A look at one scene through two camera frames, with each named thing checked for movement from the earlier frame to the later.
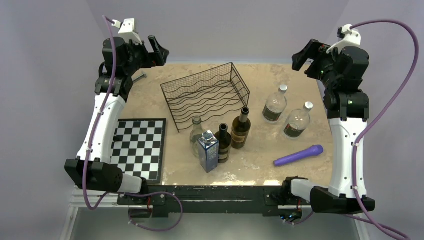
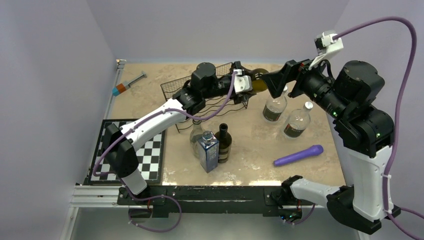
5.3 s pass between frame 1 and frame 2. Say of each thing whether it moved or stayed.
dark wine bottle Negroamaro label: stayed
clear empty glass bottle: stayed
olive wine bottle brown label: moved
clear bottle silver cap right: stayed
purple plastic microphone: stayed
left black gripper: moved
